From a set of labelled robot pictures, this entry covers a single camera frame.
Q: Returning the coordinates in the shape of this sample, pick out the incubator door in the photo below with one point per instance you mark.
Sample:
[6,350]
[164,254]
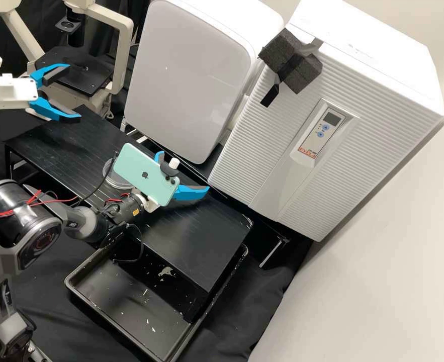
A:
[282,151]

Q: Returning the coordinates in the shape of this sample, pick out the white incubator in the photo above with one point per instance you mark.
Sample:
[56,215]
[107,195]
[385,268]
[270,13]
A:
[357,30]

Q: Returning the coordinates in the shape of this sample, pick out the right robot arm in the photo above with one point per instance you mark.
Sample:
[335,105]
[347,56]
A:
[18,218]

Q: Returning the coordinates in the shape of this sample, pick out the black tray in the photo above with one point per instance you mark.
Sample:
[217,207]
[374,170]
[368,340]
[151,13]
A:
[131,301]

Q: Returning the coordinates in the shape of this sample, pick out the right wrist camera phone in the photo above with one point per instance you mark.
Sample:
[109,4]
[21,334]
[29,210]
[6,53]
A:
[138,169]

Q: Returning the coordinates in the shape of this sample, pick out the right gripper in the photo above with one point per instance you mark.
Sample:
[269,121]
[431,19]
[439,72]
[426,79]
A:
[150,203]

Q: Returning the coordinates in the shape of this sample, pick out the cream microscope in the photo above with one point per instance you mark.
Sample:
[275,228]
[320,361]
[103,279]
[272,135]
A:
[123,34]

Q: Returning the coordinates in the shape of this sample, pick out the petri dish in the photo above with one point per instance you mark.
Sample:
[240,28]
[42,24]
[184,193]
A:
[112,181]

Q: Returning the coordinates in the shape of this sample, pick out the black platform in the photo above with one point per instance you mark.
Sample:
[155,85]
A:
[272,233]
[67,151]

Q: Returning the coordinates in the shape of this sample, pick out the white box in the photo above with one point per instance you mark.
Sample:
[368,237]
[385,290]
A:
[184,75]

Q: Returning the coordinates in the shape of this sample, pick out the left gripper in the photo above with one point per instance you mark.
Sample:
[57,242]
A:
[12,93]

